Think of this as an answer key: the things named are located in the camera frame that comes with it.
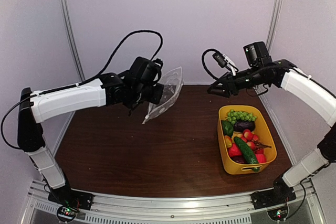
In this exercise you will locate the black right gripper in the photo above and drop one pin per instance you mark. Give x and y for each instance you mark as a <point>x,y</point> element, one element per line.
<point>231,85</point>

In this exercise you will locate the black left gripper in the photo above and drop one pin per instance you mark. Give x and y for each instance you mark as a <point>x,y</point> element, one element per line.
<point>156,98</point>

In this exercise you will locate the clear polka dot zip bag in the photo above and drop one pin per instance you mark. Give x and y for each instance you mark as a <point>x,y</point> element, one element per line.
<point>172,83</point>

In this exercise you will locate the green toy cucumber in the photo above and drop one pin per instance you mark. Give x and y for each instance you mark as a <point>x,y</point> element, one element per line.
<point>248,154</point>

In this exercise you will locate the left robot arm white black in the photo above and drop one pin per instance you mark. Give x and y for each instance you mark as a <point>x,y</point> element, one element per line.
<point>131,88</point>

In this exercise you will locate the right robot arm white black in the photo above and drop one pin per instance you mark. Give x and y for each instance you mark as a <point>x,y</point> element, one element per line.
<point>282,74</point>

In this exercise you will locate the green toy grapes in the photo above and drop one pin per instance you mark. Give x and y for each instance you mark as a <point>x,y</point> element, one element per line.
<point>234,116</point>

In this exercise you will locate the green toy pepper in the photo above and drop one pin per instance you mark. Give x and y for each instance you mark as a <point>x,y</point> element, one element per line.
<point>227,128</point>

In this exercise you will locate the purple toy eggplant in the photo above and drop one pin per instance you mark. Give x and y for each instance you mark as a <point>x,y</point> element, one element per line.
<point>240,126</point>

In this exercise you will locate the yellow plastic basket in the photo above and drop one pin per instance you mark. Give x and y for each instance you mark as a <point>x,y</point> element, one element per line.
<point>261,130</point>

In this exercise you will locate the red toy strawberry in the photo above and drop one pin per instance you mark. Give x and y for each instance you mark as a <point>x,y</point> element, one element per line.
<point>234,151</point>

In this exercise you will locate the dark red toy beet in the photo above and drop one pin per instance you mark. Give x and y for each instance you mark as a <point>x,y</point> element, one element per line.
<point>239,159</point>

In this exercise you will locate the pink toy fruit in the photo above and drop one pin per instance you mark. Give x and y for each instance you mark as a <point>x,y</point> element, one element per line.
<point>261,158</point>

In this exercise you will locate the right circuit board with leds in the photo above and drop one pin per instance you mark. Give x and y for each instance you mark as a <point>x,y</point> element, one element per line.
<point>278,214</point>

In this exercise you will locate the circuit board with leds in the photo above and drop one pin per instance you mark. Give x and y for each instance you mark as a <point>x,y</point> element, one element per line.
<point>278,214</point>
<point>66,214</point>

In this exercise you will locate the left circuit board with leds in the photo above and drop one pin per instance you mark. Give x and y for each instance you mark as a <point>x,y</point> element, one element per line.
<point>66,214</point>

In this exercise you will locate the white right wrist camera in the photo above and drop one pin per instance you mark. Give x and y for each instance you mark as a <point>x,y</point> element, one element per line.
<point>225,62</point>

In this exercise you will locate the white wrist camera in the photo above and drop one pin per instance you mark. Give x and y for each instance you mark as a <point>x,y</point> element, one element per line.
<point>158,62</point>
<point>225,62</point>

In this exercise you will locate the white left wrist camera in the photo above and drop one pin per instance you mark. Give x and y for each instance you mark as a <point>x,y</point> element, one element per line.
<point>158,62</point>

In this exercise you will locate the right aluminium frame post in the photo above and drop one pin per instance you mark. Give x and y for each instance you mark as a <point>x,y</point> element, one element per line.
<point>277,6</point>

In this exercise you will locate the aluminium frame post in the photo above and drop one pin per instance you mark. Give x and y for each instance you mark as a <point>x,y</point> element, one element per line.
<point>71,39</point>
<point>277,6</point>

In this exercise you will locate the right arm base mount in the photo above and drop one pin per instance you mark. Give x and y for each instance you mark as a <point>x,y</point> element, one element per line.
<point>272,197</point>

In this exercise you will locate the left aluminium frame post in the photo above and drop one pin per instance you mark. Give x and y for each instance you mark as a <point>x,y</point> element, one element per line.
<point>71,39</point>

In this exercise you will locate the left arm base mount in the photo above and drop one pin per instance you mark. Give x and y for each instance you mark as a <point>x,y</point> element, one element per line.
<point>71,198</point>

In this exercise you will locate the front aluminium rail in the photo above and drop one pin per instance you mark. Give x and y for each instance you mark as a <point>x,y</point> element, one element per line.
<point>232,208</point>

